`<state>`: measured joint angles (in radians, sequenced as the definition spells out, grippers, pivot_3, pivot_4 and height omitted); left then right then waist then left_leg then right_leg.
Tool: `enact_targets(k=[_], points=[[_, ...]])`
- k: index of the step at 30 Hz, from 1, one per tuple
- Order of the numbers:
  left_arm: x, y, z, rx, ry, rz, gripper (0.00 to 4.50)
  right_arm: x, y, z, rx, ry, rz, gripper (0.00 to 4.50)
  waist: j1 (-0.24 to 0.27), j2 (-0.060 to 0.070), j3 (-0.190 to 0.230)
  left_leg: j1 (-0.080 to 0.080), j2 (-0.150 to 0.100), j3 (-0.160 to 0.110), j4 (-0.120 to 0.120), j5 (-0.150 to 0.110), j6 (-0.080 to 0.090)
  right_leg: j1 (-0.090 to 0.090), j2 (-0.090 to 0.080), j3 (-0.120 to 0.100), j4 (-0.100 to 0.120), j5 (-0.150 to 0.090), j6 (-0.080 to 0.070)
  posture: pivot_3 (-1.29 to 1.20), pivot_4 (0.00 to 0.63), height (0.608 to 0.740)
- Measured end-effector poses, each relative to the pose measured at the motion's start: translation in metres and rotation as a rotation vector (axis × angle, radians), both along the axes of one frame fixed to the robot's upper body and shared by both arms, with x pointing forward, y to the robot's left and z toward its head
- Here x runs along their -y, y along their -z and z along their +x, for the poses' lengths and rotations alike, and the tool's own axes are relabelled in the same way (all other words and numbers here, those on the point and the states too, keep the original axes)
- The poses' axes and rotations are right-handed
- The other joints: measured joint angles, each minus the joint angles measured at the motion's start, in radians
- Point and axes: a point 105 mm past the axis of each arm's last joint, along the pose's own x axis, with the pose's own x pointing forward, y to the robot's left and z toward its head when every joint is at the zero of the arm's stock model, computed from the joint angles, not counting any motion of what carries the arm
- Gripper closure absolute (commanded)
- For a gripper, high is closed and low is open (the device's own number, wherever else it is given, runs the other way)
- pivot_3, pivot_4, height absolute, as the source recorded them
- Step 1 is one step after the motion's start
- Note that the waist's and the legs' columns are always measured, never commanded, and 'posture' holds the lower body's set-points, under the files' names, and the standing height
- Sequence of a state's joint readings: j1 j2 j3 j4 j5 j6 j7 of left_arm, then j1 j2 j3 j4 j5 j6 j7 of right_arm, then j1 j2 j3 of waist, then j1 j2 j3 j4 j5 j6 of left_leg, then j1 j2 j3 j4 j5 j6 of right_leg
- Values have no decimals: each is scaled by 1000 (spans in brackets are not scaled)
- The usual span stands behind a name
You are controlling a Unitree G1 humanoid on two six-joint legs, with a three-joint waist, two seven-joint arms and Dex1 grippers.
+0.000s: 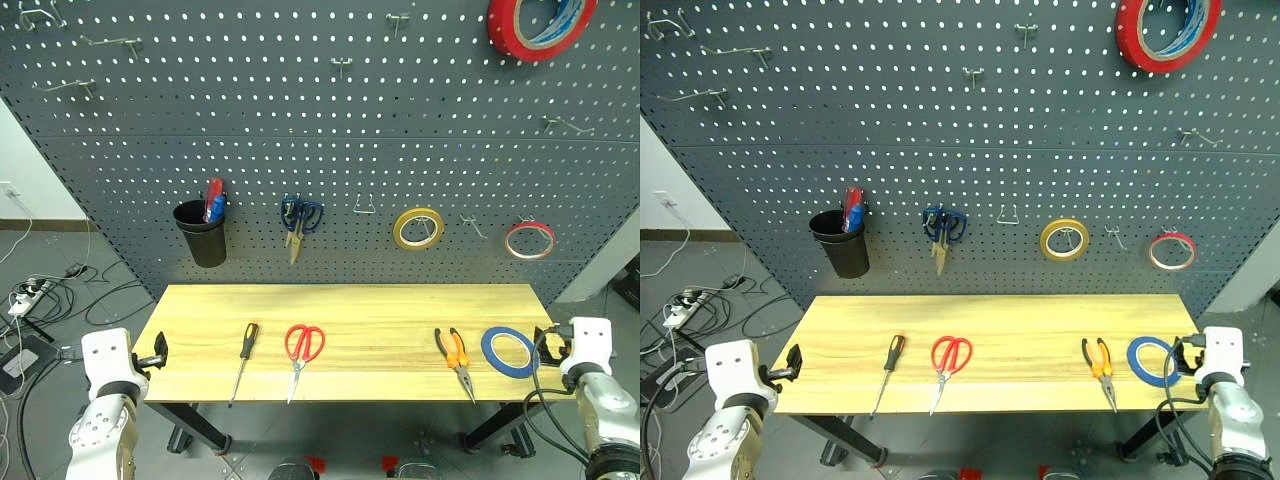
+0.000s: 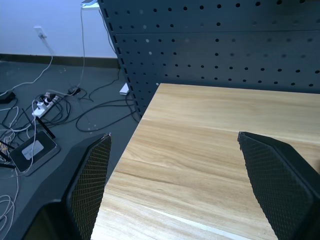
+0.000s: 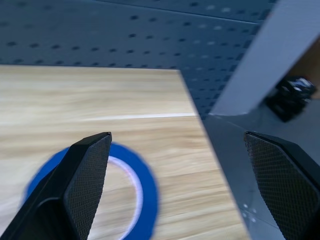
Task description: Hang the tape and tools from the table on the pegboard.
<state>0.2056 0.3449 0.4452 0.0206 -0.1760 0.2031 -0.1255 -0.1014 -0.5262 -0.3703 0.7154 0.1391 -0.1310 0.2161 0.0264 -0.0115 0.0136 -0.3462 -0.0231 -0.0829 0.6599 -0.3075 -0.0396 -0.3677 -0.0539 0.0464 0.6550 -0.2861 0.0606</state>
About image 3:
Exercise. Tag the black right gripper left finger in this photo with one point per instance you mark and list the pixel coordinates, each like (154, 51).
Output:
(82, 190)

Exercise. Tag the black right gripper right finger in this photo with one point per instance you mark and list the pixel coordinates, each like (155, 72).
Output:
(282, 180)

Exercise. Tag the blue tape roll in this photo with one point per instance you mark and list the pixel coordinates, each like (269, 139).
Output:
(146, 180)

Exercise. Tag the black device in background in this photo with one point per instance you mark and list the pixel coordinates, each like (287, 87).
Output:
(291, 97)

